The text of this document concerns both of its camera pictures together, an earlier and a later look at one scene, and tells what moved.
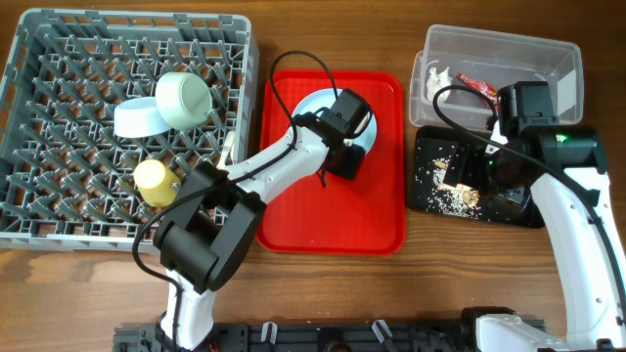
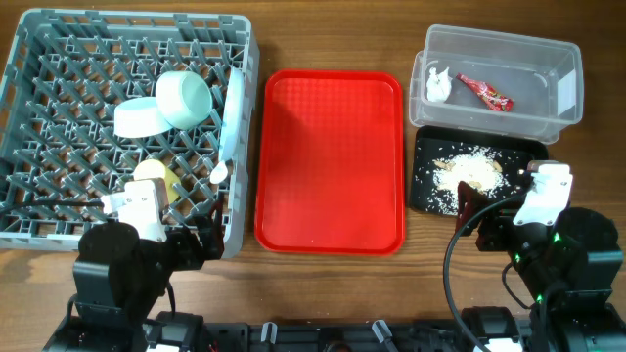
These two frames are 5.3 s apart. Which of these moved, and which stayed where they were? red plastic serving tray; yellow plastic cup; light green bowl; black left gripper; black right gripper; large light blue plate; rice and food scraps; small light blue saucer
Moved: large light blue plate; black right gripper; rice and food scraps; black left gripper
Stayed: yellow plastic cup; red plastic serving tray; small light blue saucer; light green bowl
